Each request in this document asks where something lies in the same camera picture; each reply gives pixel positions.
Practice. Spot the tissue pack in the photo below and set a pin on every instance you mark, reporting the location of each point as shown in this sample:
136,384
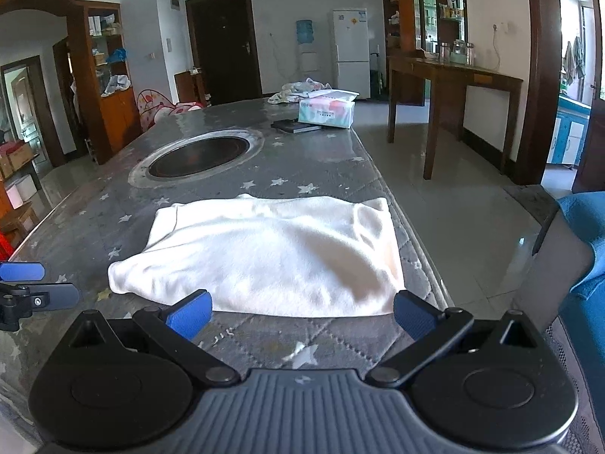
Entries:
328,108

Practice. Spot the white refrigerator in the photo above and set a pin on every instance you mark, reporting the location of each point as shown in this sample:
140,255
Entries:
350,50

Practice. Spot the crumpled patterned cloth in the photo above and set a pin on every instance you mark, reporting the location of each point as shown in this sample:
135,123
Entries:
294,92

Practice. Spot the round induction cooktop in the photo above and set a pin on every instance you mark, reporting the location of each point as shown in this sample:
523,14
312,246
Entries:
196,158

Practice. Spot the wooden shelf cabinet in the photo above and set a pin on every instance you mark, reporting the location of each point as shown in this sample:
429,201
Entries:
105,95

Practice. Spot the water dispenser with blue bottle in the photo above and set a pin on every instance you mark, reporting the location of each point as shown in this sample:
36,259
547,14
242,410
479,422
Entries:
307,55

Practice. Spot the cream white garment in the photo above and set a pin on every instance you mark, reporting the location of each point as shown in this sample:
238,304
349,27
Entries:
318,257

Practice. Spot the small wooden stool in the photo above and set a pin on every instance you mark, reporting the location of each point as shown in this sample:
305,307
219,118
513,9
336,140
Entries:
19,222

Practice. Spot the dark wooden door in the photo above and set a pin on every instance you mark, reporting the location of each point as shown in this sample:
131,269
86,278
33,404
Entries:
224,50

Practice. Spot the red plastic stool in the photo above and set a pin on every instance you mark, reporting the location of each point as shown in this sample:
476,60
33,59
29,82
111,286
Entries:
6,249

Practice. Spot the wooden sideboard shelf unit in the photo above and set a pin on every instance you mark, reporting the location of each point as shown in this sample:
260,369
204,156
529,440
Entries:
428,62

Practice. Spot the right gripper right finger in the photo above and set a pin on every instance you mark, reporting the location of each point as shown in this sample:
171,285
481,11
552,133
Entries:
435,333

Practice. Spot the polka dot play tent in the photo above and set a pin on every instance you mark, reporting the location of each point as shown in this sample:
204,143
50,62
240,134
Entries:
154,106

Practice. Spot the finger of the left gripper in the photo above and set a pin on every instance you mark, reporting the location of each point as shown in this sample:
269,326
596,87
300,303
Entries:
53,297
11,271

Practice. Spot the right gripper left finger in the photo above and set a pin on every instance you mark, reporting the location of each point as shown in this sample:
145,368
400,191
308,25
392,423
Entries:
172,330

